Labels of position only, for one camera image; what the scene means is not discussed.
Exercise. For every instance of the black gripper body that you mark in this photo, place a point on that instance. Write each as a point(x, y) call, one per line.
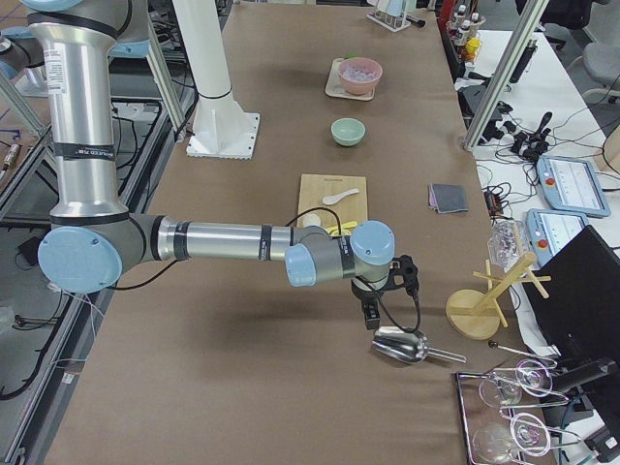
point(364, 293)

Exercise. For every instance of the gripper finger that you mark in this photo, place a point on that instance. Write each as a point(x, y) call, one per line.
point(371, 315)

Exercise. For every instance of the white ceramic spoon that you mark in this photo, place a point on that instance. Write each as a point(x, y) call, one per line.
point(336, 198)

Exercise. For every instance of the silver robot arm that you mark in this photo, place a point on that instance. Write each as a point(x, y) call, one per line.
point(94, 237)

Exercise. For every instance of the metal ice scoop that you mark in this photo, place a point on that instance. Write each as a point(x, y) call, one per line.
point(409, 347)

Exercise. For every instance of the mint green bowl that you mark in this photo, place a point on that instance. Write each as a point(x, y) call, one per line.
point(347, 131)

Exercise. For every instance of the pink bowl of ice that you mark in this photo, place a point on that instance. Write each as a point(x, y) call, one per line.
point(359, 75)

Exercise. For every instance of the yellow plastic knife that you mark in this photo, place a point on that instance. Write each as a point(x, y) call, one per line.
point(342, 229)

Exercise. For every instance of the white steamed bun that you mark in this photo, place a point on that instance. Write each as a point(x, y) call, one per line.
point(311, 220)

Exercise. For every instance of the bamboo cutting board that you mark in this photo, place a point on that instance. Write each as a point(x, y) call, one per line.
point(313, 187)

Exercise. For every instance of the wooden cup tree stand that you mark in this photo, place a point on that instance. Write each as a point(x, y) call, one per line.
point(477, 315)

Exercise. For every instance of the folded grey cloth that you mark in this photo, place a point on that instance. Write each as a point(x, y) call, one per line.
point(447, 198)

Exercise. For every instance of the clear plastic container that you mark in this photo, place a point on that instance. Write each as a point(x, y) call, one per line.
point(507, 243)

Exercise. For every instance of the wine glass rack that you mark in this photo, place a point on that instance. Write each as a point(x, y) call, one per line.
point(501, 414)

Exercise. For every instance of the lower teach pendant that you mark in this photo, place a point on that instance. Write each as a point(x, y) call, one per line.
point(550, 230)

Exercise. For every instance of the teach pendant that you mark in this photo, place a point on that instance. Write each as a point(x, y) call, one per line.
point(550, 230)
point(570, 184)

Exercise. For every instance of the black monitor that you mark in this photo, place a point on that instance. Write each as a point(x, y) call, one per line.
point(581, 315)

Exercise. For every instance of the cream plastic tray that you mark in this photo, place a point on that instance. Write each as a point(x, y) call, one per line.
point(334, 89)

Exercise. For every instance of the upper teach pendant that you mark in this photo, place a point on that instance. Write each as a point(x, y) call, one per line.
point(570, 184)

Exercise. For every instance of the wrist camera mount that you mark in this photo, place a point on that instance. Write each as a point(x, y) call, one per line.
point(403, 274)

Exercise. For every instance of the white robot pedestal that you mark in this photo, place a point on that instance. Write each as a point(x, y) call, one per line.
point(221, 128)

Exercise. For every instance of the aluminium frame post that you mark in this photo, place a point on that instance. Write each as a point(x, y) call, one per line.
point(529, 19)

